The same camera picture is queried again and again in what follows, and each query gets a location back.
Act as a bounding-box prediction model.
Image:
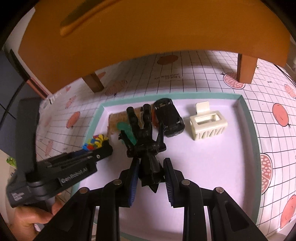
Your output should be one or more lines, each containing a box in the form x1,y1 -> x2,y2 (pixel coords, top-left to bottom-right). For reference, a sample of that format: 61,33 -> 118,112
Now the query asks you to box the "colourful block toy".
82,134 -> 108,151

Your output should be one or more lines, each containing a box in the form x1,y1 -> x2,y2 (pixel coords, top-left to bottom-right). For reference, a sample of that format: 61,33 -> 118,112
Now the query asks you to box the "orange snack packet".
107,107 -> 159,136

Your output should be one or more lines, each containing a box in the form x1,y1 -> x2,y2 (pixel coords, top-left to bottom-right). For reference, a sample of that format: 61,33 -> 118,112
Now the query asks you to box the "green plastic toy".
116,122 -> 137,145

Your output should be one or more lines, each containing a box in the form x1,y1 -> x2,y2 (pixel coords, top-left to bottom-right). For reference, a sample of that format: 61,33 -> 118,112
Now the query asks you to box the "black toy car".
153,98 -> 185,138

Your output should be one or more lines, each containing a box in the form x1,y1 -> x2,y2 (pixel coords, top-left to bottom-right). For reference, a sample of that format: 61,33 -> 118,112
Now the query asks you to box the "cream plastic holder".
190,101 -> 228,141

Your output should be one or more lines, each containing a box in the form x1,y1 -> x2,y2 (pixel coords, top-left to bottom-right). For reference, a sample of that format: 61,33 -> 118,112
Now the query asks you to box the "person's left hand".
10,196 -> 65,241

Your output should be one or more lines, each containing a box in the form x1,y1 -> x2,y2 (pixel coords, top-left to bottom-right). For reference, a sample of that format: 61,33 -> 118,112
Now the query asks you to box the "grid pattern floor mat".
36,50 -> 295,240

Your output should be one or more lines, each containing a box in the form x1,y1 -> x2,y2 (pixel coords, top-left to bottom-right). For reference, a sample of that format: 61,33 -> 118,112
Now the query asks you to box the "white tray teal rim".
69,92 -> 262,241

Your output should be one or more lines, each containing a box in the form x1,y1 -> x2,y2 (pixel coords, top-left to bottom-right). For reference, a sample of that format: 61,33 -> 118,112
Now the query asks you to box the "wooden nightstand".
18,1 -> 290,93

